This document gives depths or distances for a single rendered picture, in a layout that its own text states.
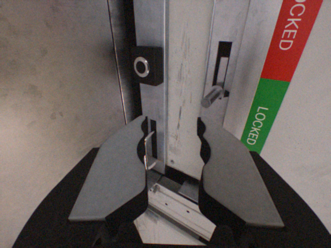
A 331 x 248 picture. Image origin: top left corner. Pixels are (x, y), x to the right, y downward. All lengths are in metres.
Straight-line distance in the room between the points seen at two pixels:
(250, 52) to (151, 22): 0.16
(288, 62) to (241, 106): 0.07
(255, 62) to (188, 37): 0.11
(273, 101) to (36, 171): 0.34
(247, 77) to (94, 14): 0.22
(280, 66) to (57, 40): 0.28
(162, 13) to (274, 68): 0.17
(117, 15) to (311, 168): 0.38
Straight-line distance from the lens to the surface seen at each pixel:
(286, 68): 0.24
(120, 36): 0.31
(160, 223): 0.51
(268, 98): 0.25
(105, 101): 0.29
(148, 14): 0.29
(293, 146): 0.29
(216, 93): 0.24
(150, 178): 0.42
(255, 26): 0.20
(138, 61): 0.27
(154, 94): 0.30
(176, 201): 0.42
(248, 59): 0.20
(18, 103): 0.24
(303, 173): 0.32
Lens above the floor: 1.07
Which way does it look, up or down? 27 degrees down
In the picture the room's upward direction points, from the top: 108 degrees clockwise
